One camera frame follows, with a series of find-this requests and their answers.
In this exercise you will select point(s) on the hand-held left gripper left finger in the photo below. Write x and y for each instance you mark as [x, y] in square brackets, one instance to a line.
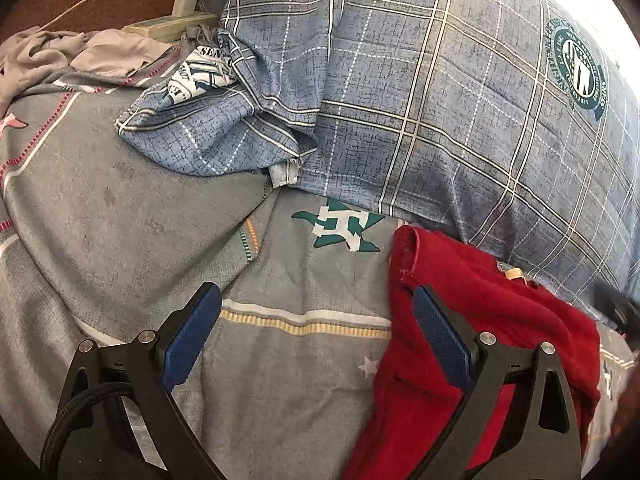
[192, 330]

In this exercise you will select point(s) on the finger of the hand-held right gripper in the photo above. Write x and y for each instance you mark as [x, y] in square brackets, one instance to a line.
[622, 310]

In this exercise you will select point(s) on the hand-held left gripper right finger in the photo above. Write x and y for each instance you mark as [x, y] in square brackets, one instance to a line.
[440, 335]

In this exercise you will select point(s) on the red knit garment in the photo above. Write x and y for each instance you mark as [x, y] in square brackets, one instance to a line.
[525, 310]

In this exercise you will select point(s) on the grey printed bed sheet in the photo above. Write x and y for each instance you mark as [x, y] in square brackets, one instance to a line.
[125, 210]

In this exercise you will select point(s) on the blue plaid quilt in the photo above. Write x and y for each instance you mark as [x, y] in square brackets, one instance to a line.
[400, 85]

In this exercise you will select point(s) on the beige power strip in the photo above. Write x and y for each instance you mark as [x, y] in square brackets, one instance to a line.
[165, 25]

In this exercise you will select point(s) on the grey crumpled cloth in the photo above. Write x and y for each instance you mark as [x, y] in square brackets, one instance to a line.
[40, 50]

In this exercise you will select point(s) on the brown wooden headboard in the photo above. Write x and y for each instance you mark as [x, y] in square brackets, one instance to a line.
[125, 10]

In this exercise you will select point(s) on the white charger plug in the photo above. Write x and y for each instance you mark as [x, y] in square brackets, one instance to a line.
[186, 1]

